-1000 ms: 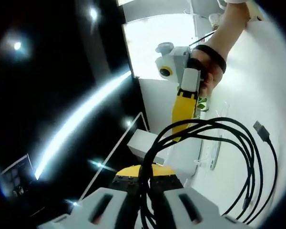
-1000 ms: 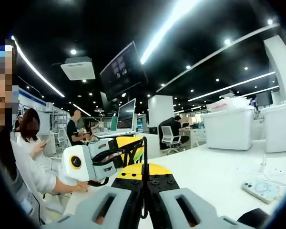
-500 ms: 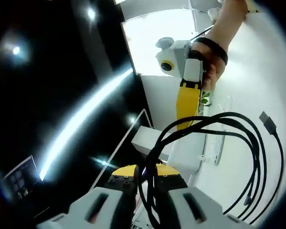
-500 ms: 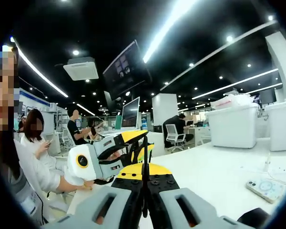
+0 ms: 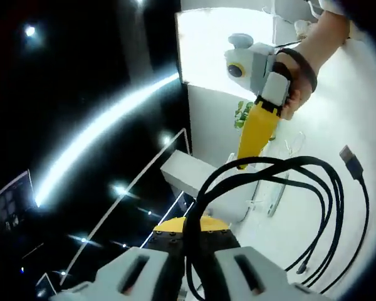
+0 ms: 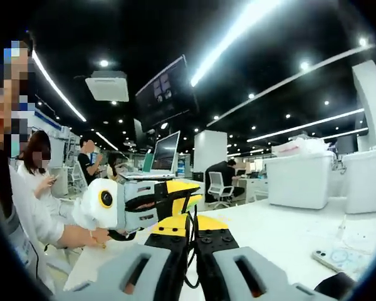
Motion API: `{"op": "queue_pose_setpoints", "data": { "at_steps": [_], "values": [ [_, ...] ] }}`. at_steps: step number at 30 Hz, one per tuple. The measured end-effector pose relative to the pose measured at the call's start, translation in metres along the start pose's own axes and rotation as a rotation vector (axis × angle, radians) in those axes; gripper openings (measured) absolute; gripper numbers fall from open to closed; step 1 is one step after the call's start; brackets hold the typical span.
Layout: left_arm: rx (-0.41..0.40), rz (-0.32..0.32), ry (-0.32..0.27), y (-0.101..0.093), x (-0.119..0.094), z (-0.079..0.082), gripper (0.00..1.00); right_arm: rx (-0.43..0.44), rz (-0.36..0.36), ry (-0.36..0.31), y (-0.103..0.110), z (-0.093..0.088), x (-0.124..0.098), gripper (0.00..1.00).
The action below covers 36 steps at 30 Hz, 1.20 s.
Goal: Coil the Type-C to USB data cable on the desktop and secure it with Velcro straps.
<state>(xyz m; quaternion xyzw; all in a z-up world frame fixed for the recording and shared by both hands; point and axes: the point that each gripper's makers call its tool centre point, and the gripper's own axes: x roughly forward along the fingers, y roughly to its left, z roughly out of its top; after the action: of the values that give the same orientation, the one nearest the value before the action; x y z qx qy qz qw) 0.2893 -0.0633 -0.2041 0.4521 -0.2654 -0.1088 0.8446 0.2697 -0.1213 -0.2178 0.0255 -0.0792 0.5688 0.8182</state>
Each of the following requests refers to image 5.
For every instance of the person's right hand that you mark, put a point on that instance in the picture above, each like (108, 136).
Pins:
(299, 91)

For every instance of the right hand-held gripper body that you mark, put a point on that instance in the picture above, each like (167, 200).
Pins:
(253, 69)

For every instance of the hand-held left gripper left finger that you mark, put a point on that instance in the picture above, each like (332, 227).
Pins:
(134, 276)

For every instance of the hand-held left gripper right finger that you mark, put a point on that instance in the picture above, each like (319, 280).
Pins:
(253, 276)

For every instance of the white desktop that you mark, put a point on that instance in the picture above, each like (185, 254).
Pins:
(326, 109)

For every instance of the long curved ceiling light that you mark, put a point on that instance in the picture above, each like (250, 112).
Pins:
(91, 135)

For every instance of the white plastic storage box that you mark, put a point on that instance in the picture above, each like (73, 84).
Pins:
(188, 172)

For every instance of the potted green plant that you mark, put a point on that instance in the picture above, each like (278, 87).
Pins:
(242, 113)

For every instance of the hanging dark monitor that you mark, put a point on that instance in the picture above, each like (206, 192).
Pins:
(14, 203)

